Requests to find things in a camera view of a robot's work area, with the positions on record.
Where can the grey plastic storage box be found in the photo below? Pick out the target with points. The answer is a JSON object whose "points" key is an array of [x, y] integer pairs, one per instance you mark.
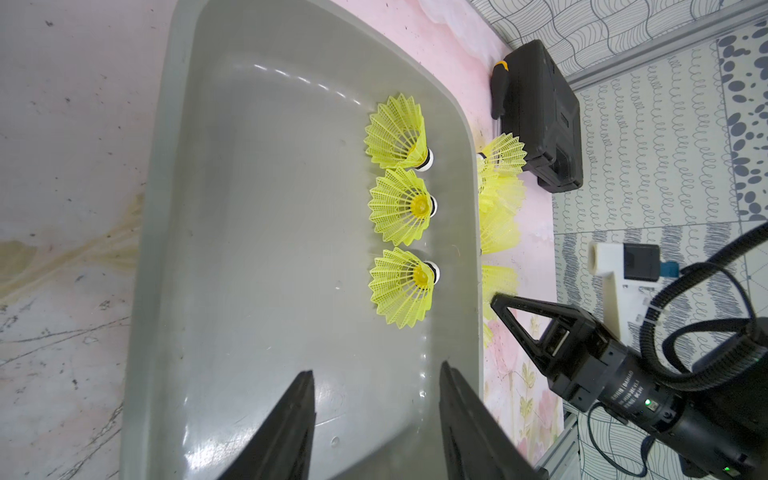
{"points": [[257, 246]]}

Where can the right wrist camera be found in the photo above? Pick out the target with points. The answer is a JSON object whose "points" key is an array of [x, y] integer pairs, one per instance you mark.
{"points": [[631, 276]]}

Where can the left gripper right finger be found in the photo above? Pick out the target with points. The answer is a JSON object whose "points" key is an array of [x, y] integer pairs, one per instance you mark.
{"points": [[475, 447]]}

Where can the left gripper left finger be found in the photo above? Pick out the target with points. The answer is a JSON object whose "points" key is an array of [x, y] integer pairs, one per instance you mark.
{"points": [[281, 448]]}

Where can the yellow shuttlecock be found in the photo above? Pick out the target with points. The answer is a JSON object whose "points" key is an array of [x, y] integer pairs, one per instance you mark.
{"points": [[498, 230], [402, 287], [500, 191], [396, 135], [504, 155], [401, 206], [496, 279]]}

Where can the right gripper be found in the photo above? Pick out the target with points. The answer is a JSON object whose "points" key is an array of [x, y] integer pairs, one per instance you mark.
{"points": [[715, 418]]}

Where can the black handled screwdriver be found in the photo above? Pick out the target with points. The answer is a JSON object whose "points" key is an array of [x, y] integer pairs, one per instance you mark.
{"points": [[499, 85]]}

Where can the black plastic tool case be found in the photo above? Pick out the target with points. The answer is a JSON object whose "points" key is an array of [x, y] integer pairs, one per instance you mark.
{"points": [[543, 111]]}

